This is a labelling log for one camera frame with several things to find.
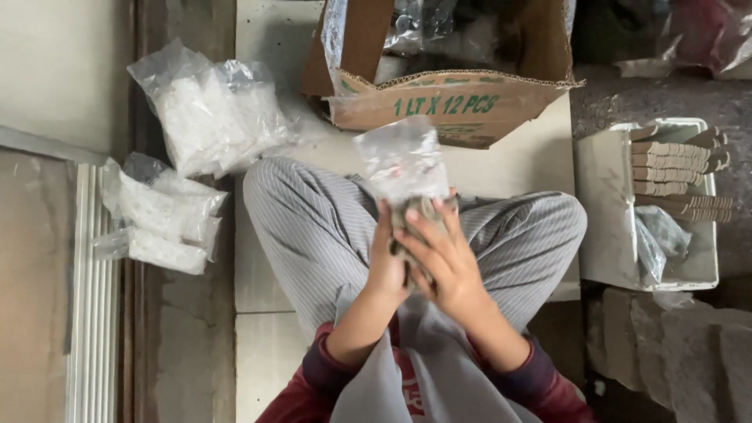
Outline stacks of tan cardboard strips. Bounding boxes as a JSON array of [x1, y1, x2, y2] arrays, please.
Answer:
[[630, 126, 735, 224]]

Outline grey cloth garment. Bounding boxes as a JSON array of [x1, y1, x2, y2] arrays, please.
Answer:
[[329, 285, 544, 423]]

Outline brown cardboard box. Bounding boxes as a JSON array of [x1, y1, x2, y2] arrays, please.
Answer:
[[300, 0, 586, 150]]

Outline person's left hand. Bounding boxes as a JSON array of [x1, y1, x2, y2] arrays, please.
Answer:
[[365, 200, 411, 302]]

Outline crumpled clear plastic bag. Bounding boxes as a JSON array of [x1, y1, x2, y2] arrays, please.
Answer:
[[633, 205, 693, 286]]

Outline small bag of white pieces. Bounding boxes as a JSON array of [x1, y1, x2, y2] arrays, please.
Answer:
[[93, 226, 222, 276]]

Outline person's right hand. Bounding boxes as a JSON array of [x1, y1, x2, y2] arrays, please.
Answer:
[[392, 189, 490, 318]]

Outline medium bag of white pieces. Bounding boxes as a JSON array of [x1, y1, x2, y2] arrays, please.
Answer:
[[100, 153, 230, 248]]

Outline white slatted panel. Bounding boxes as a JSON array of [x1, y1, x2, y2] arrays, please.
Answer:
[[65, 163, 122, 423]]

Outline pinkish plastic bag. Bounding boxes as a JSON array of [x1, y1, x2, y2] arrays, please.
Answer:
[[614, 0, 752, 81]]

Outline dark red sweater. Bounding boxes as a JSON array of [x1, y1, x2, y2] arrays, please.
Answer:
[[255, 320, 599, 423]]

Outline grey stone blocks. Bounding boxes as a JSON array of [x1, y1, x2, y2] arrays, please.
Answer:
[[586, 287, 752, 423]]

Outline grey striped trousers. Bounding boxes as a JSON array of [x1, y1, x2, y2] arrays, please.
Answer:
[[242, 155, 589, 353]]

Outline clear bag of grey pieces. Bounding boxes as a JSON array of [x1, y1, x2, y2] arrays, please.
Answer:
[[352, 114, 460, 295]]

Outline white plastic tray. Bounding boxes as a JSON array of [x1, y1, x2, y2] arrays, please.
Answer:
[[574, 117, 721, 292]]

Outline clear plastic liner bag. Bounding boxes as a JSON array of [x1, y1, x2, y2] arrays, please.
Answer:
[[320, 0, 578, 96]]

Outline large bag of white pieces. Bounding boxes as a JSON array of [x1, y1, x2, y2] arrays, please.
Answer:
[[126, 38, 297, 180]]

